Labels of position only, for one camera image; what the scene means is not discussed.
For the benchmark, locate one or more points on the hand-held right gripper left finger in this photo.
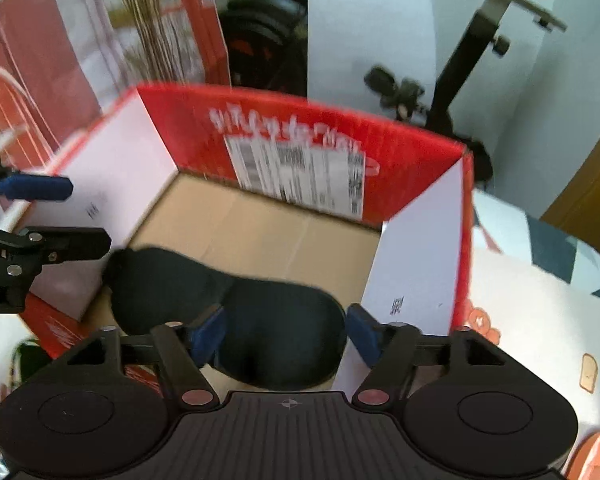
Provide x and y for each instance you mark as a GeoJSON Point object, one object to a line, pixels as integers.
{"type": "Point", "coordinates": [209, 331]}

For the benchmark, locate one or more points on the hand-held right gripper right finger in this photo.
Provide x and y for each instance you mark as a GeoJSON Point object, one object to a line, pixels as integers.
{"type": "Point", "coordinates": [362, 332]}

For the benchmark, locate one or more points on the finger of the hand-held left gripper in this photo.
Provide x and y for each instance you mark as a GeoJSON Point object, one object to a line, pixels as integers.
{"type": "Point", "coordinates": [70, 242]}
{"type": "Point", "coordinates": [40, 187]}

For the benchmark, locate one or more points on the black eye mask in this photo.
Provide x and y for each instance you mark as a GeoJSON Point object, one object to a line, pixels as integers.
{"type": "Point", "coordinates": [275, 330]}

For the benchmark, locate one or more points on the red cardboard box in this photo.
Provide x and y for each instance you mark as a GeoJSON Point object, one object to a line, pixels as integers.
{"type": "Point", "coordinates": [290, 220]}

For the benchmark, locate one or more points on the red and white curtain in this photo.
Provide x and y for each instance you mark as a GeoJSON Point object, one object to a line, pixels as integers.
{"type": "Point", "coordinates": [35, 60]}

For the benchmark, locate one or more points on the artificial green plant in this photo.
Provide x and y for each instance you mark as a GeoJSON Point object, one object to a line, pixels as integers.
{"type": "Point", "coordinates": [145, 25]}

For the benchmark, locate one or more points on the wooden door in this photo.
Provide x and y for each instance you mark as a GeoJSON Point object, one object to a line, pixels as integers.
{"type": "Point", "coordinates": [590, 200]}

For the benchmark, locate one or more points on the orange plastic dish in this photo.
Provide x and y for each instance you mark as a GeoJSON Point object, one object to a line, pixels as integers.
{"type": "Point", "coordinates": [597, 455]}

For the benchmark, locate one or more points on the black exercise bike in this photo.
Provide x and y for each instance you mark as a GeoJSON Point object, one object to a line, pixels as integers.
{"type": "Point", "coordinates": [460, 55]}

